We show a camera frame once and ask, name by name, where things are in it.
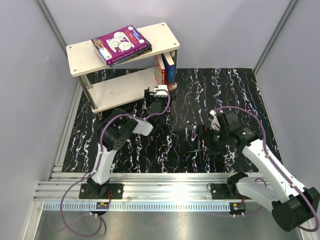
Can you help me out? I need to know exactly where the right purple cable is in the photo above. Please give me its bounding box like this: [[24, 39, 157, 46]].
[[206, 106, 320, 232]]

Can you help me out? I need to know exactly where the aluminium mounting rail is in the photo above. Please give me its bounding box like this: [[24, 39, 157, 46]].
[[33, 172, 232, 202]]

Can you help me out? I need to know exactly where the white slotted cable duct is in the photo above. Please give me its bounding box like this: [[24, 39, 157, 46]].
[[43, 201, 231, 212]]

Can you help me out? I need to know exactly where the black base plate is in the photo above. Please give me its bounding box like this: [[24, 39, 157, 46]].
[[78, 183, 124, 200], [207, 182, 248, 200]]

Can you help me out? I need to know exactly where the white two-tier wooden shelf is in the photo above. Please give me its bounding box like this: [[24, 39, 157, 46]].
[[66, 22, 180, 114]]

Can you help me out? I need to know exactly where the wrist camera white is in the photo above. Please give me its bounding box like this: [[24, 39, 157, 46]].
[[152, 84, 169, 98], [208, 110, 221, 131]]

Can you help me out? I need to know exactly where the purple cable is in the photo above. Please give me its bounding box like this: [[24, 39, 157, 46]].
[[59, 88, 172, 237], [206, 106, 320, 232]]

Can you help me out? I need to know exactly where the purple puzzle book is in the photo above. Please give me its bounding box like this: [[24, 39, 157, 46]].
[[91, 25, 151, 67]]

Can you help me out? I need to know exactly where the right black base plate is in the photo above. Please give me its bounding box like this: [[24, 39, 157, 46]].
[[207, 182, 248, 200]]

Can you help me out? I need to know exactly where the black book with circles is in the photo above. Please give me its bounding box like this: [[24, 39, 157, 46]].
[[128, 46, 152, 59]]

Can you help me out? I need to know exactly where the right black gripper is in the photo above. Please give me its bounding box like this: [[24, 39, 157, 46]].
[[189, 124, 230, 155]]

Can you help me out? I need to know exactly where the black marble pattern mat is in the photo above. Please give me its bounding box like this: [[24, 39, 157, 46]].
[[62, 68, 282, 173]]

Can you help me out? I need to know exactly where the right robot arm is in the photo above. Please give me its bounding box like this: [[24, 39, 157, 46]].
[[197, 106, 320, 233]]

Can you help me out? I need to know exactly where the red puzzle book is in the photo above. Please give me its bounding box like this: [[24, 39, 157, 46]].
[[154, 54, 166, 85]]

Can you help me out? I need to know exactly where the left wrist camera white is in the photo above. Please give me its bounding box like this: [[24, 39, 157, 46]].
[[152, 84, 169, 98]]

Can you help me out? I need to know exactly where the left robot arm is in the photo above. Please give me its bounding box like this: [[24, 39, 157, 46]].
[[87, 84, 171, 199]]

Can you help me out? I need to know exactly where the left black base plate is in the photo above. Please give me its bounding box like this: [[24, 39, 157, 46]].
[[78, 183, 124, 200]]

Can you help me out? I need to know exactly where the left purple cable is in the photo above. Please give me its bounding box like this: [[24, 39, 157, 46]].
[[59, 88, 172, 237]]

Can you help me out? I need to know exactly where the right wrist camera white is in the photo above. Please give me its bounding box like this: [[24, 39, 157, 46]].
[[208, 110, 221, 131]]

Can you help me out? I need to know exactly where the blue Jane Eyre book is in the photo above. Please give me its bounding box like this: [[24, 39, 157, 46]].
[[161, 52, 176, 91]]

